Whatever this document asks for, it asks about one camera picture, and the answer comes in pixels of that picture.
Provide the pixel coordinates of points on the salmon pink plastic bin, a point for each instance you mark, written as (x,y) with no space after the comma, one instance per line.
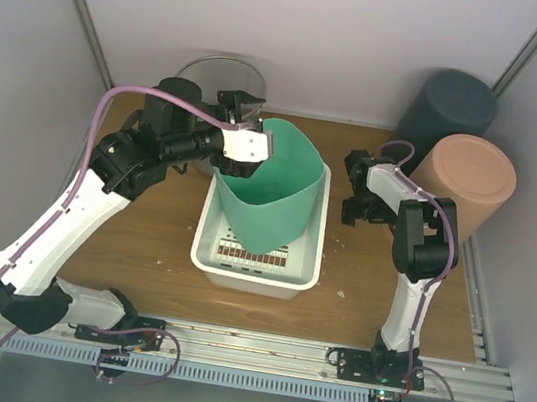
(473,172)

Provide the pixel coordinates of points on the grey slotted cable duct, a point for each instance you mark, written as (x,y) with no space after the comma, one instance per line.
(190,371)

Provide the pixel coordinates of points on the green plastic bin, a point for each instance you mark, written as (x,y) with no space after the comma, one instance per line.
(273,207)

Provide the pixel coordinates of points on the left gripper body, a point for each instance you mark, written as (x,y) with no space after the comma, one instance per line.
(232,100)

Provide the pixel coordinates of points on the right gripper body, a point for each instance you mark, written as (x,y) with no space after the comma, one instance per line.
(369,208)

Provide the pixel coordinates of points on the white plastic tub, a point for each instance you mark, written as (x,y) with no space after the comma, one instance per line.
(283,273)

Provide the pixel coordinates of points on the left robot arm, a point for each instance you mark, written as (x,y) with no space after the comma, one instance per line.
(173,127)

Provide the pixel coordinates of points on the aluminium mounting rail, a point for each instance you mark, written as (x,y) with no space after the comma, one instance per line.
(309,359)

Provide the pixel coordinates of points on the right aluminium frame post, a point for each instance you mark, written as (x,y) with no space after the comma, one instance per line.
(522,59)

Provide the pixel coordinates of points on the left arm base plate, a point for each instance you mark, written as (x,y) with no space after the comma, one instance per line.
(138,332)

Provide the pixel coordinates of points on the silver wire mesh bin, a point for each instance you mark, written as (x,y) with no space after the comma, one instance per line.
(217,73)

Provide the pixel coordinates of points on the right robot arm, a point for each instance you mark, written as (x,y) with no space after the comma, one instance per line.
(424,250)

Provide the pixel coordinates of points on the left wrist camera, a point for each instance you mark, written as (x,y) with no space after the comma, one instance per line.
(248,142)

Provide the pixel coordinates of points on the dark grey plastic bin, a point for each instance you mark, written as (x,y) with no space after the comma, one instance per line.
(449,102)

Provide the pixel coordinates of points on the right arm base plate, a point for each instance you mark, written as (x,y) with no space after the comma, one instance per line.
(371,368)

